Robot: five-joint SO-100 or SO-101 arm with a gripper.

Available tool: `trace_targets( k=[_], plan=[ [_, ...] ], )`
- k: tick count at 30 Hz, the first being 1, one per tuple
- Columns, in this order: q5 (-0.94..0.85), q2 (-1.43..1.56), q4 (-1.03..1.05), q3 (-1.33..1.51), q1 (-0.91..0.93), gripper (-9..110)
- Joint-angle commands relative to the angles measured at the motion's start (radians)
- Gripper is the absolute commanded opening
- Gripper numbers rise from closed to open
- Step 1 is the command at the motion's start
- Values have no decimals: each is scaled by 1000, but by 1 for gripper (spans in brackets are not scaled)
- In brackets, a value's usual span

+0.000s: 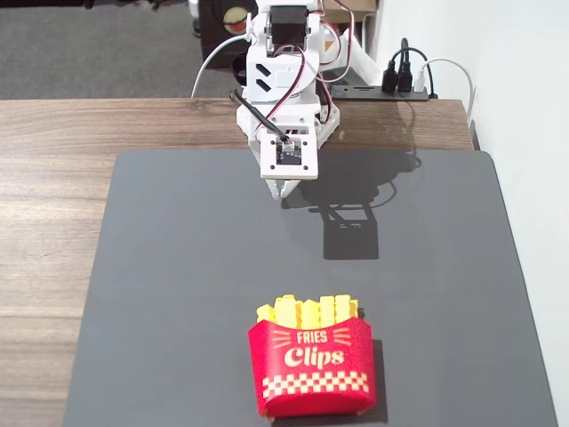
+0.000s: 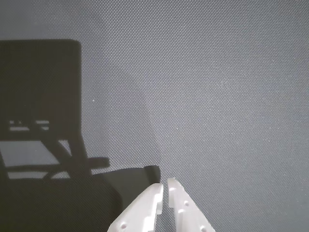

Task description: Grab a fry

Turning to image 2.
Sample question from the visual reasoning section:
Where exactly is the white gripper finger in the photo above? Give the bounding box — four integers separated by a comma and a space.
107, 183, 165, 232
167, 177, 216, 232

